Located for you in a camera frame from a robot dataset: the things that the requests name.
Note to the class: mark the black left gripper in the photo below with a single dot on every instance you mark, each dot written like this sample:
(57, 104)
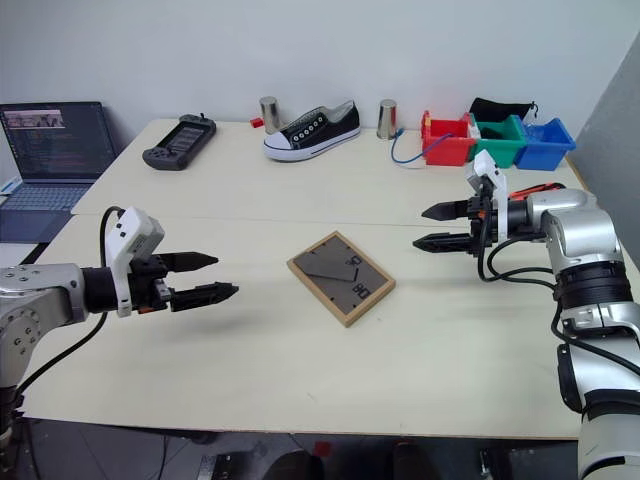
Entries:
(147, 290)

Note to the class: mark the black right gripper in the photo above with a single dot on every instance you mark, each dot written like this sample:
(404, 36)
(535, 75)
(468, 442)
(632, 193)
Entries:
(481, 225)

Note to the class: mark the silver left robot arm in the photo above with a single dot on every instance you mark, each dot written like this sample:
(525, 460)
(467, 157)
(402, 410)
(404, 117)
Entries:
(45, 300)

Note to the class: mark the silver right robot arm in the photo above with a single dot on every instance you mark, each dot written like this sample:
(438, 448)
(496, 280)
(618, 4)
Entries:
(582, 235)

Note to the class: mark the open blue laptop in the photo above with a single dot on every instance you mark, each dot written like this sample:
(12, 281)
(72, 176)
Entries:
(55, 145)

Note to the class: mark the red plastic bin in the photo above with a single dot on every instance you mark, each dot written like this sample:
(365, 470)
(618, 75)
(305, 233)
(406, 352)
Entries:
(447, 147)

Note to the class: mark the green plastic bin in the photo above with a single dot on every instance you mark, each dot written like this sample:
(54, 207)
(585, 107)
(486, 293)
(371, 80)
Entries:
(500, 147)

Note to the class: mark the orange and black tool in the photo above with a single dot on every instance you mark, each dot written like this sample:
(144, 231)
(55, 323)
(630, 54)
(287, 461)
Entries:
(542, 188)

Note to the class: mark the silver metal cup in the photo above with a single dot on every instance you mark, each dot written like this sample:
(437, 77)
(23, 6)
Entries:
(386, 119)
(271, 115)

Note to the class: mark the blue plastic bin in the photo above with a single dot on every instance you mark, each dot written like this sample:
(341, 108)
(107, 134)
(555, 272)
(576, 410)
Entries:
(545, 147)

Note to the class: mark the dark grey handheld game console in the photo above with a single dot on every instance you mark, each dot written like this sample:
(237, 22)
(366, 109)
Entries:
(182, 140)

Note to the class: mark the black and white sneaker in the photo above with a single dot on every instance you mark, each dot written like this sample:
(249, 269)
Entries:
(320, 132)

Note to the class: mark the small red block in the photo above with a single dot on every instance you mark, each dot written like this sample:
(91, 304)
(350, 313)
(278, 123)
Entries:
(257, 123)

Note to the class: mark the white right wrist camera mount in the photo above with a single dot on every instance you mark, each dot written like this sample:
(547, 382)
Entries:
(492, 175)

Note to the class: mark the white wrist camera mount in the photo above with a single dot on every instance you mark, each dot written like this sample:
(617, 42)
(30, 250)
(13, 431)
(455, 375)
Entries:
(131, 231)
(492, 175)

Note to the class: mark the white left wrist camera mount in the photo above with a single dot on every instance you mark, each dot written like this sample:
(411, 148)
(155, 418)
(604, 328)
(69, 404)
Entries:
(131, 231)

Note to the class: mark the wooden picture frame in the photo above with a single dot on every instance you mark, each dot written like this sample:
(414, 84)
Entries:
(340, 280)

